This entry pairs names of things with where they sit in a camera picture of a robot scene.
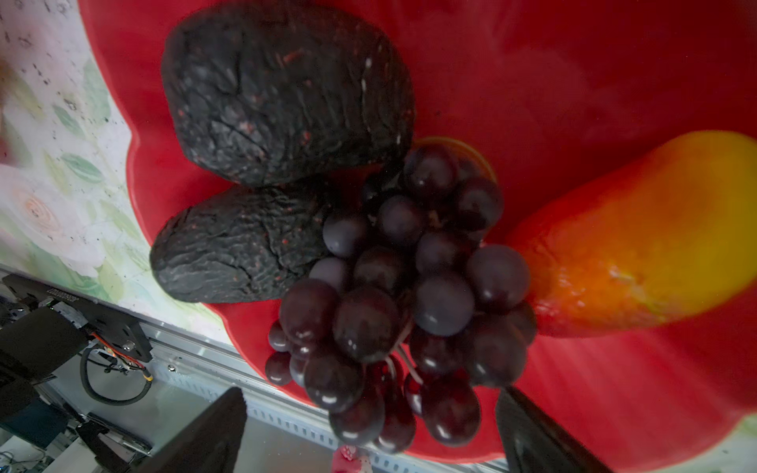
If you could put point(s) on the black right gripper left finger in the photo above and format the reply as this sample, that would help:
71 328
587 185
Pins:
210 443

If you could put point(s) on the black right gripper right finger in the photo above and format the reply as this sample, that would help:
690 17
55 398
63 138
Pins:
534 442

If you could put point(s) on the dark purple grape bunch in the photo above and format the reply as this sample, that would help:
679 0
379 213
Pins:
409 311

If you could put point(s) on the orange fruit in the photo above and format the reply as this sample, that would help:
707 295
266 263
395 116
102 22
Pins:
664 238

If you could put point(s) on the small pink object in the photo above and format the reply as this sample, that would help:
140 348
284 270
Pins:
349 459

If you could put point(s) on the dark avocado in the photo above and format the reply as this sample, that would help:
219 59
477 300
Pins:
262 93
245 244

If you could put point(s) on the red flower-shaped plate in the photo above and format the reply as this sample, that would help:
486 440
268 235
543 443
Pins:
552 94

